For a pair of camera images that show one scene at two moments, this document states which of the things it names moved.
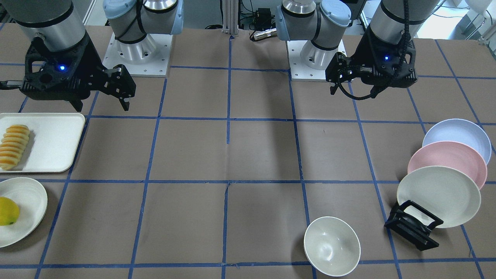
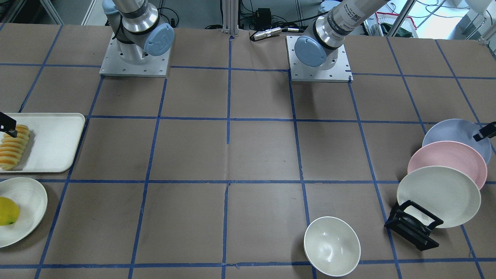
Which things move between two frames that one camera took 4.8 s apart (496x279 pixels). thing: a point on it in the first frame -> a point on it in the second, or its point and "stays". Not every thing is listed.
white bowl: (332, 246) stays
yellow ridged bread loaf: (12, 145) stays
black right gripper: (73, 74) -> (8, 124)
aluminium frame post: (230, 10) stays
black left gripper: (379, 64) -> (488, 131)
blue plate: (460, 131) stays
